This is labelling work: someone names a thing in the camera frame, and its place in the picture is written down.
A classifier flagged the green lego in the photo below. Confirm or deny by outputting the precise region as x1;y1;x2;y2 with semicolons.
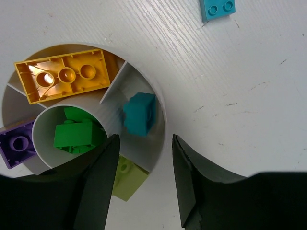
53;118;107;154

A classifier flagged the orange long lego brick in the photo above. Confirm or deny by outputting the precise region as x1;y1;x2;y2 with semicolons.
14;49;118;104

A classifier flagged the cyan long lego brick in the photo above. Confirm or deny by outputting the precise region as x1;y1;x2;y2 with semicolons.
199;0;236;23

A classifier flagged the white divided round container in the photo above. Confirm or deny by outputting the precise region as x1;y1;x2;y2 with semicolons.
0;45;166;177

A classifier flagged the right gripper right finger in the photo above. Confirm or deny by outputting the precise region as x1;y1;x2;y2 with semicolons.
172;135;307;230

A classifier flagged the green lego brick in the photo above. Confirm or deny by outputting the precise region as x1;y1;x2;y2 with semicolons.
64;107;98;123

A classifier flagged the small cyan lego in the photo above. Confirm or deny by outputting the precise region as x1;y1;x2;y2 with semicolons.
123;92;156;137

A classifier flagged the lime lego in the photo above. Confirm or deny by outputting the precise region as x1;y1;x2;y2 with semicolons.
112;155;149;201

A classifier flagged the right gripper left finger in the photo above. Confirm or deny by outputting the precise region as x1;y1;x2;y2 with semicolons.
0;135;120;230

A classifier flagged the purple lego brick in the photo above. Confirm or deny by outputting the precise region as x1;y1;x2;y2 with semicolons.
0;119;36;169

